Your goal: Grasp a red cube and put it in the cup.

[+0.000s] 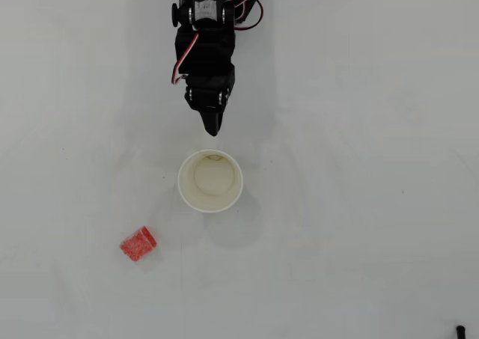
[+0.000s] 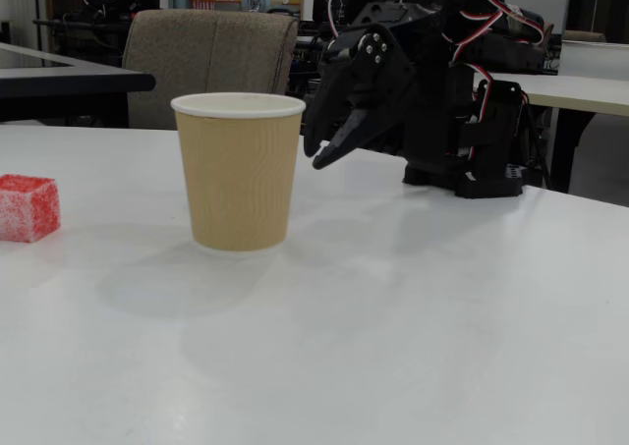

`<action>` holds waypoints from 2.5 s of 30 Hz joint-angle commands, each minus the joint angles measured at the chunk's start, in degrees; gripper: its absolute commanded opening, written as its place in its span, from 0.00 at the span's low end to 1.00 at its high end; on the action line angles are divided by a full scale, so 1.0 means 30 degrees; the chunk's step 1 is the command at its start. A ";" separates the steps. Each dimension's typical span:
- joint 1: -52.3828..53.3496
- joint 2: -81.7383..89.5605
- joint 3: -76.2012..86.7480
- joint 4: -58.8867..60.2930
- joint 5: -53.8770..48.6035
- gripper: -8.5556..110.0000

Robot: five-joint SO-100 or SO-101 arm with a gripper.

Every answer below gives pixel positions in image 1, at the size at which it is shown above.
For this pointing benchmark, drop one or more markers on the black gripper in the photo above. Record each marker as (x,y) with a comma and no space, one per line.
(208,96)

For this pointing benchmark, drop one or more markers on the red foam cube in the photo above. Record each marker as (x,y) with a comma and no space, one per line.
(137,244)

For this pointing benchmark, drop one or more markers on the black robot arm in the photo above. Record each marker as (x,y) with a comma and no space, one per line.
(204,47)

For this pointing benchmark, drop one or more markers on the tan paper cup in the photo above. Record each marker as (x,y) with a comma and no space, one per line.
(209,200)

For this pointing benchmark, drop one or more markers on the black cylindrical object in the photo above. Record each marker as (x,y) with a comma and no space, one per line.
(460,332)

